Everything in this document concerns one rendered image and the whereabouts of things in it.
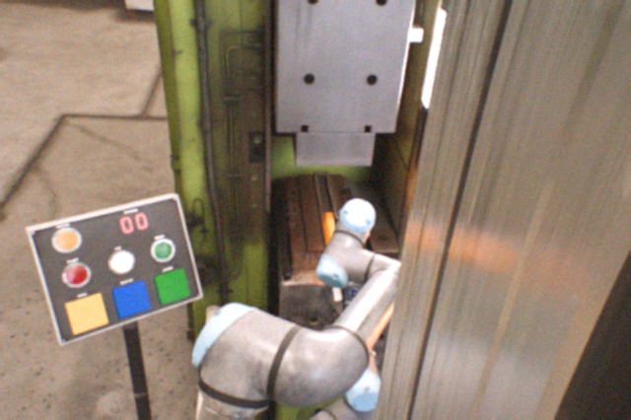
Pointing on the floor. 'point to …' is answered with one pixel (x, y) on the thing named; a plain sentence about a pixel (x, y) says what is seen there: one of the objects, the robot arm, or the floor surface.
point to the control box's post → (137, 369)
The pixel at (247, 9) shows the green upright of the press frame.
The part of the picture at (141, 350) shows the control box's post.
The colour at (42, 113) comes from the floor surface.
